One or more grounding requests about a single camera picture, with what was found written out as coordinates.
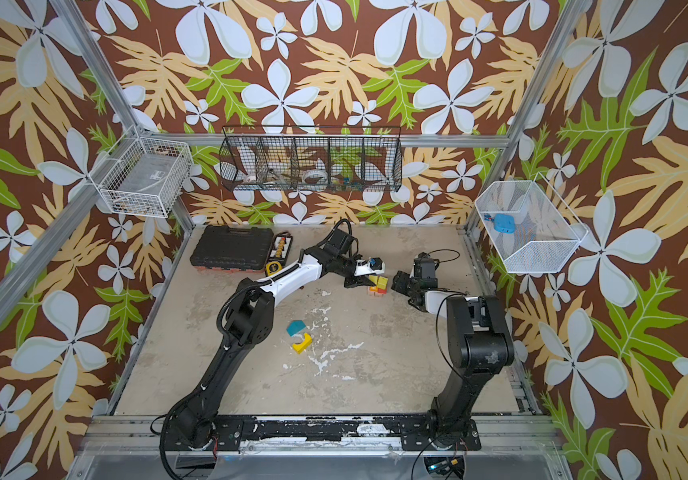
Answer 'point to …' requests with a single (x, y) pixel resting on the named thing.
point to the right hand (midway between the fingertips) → (399, 278)
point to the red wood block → (382, 291)
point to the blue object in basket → (504, 223)
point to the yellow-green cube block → (382, 283)
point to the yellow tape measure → (272, 268)
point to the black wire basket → (312, 158)
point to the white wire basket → (142, 175)
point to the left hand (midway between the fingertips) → (373, 271)
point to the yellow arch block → (304, 345)
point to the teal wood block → (295, 326)
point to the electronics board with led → (446, 465)
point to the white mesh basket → (527, 225)
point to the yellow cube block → (374, 279)
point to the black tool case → (222, 248)
